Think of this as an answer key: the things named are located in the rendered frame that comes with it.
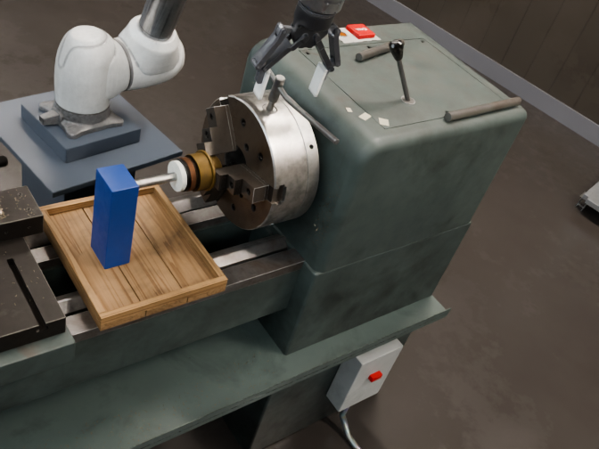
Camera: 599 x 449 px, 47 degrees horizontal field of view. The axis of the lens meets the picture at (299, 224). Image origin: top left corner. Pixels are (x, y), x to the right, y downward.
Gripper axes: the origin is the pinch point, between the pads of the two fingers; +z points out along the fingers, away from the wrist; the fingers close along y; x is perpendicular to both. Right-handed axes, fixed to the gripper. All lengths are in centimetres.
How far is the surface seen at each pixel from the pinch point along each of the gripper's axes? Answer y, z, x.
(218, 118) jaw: -8.5, 14.6, 8.9
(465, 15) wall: 300, 120, 219
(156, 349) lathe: -26, 59, -20
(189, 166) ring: -17.7, 20.0, 0.5
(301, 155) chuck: 4.3, 12.5, -7.2
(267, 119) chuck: -2.0, 8.1, 0.2
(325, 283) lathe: 18, 48, -19
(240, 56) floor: 127, 152, 218
